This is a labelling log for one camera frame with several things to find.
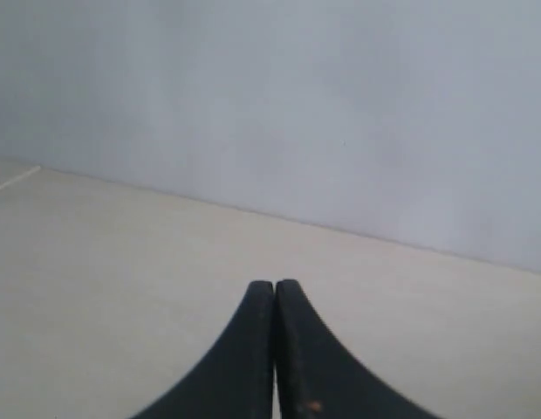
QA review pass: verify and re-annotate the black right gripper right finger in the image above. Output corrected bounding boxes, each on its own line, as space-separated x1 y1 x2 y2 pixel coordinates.
275 279 434 418

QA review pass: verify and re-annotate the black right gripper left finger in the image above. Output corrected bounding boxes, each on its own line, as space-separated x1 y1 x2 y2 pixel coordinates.
136 280 274 419

